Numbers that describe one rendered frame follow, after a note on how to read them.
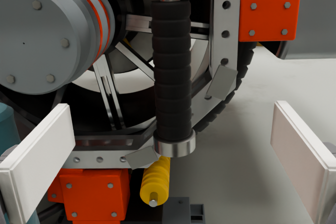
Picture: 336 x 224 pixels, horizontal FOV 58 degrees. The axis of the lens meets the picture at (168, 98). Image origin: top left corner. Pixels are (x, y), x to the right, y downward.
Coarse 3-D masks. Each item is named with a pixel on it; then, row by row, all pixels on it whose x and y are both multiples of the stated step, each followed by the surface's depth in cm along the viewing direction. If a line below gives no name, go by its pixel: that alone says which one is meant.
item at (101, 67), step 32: (128, 0) 61; (192, 32) 58; (96, 64) 61; (192, 64) 67; (0, 96) 62; (32, 96) 69; (64, 96) 65; (96, 96) 83; (128, 96) 83; (96, 128) 66; (128, 128) 64
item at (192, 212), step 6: (192, 204) 107; (198, 204) 107; (192, 210) 107; (198, 210) 107; (60, 216) 102; (192, 216) 100; (198, 216) 100; (204, 216) 101; (60, 222) 101; (192, 222) 99; (198, 222) 99; (204, 222) 99
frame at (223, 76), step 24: (216, 0) 46; (216, 24) 47; (216, 48) 49; (216, 72) 50; (192, 96) 52; (216, 96) 51; (24, 120) 60; (192, 120) 53; (96, 144) 61; (120, 144) 61; (144, 144) 56
